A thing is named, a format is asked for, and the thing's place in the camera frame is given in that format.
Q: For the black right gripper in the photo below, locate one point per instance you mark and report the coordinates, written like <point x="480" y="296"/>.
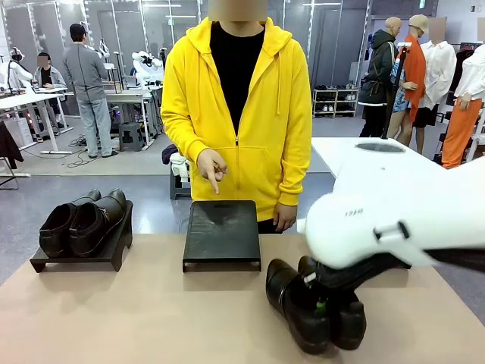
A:
<point x="335" y="280"/>

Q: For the plain black leather loafer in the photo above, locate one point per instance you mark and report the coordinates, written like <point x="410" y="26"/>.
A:
<point x="60" y="227"/>

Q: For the person's left forearm yellow sleeve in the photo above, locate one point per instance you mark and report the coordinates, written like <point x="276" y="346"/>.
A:
<point x="295" y="178"/>

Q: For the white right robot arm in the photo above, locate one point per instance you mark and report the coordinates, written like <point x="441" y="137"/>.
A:
<point x="394" y="204"/>

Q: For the person's right forearm yellow sleeve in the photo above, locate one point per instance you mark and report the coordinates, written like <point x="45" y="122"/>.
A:
<point x="182" y="140"/>

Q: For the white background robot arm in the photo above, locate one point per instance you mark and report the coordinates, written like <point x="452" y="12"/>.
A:
<point x="146" y="66"/>

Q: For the black shoe stand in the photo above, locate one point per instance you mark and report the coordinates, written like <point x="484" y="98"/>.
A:
<point x="222" y="235"/>
<point x="94" y="256"/>

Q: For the person in yellow hoodie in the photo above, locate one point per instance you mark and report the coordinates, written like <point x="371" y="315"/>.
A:
<point x="242" y="113"/>

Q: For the seated person in grey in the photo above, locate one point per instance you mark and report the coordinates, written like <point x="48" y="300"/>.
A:
<point x="47" y="77"/>

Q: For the person's left hand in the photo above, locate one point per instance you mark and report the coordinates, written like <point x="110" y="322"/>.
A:
<point x="285" y="218"/>

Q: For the person's right hand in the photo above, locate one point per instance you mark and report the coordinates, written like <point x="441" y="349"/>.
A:
<point x="210" y="167"/>

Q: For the grey stool with clothes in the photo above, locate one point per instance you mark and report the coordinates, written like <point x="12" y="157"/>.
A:
<point x="179" y="174"/>

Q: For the white shoe rack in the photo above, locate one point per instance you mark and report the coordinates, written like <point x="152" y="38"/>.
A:
<point x="335" y="100"/>

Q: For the mannequin in orange trousers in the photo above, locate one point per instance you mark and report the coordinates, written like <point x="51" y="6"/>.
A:
<point x="464" y="117"/>

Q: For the mannequin in black jacket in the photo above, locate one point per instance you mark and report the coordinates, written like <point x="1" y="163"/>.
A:
<point x="379" y="76"/>

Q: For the mannequin in orange with cap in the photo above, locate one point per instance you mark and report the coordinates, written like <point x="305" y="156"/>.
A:
<point x="413" y="76"/>

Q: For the grey plastic stool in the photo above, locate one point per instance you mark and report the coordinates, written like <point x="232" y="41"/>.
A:
<point x="132" y="134"/>

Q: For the man in grey jacket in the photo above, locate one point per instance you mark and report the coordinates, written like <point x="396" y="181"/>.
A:
<point x="89" y="83"/>

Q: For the dark hanging garment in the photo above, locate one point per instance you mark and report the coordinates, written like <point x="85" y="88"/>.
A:
<point x="8" y="144"/>

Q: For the long white desk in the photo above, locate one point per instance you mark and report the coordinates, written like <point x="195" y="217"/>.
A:
<point x="26" y="99"/>

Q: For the white background robot with headset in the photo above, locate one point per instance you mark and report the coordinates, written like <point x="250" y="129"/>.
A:
<point x="15" y="68"/>

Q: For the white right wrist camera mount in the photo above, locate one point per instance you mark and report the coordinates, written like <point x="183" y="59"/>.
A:
<point x="309" y="278"/>

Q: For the white desk with metal frame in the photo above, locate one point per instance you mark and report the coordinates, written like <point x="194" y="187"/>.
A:
<point x="130" y="95"/>

